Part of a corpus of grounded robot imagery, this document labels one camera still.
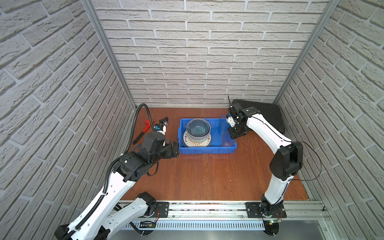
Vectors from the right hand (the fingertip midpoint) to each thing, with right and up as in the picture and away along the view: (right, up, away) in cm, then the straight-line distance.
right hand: (235, 134), depth 86 cm
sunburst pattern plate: (-23, -7, +8) cm, 26 cm away
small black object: (-48, +8, +23) cm, 53 cm away
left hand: (-35, -2, -18) cm, 39 cm away
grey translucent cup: (-6, +5, +10) cm, 12 cm away
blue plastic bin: (-11, -9, +11) cm, 18 cm away
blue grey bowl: (-22, +4, +8) cm, 24 cm away
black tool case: (+34, +15, +24) cm, 45 cm away
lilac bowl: (-22, -2, +1) cm, 22 cm away
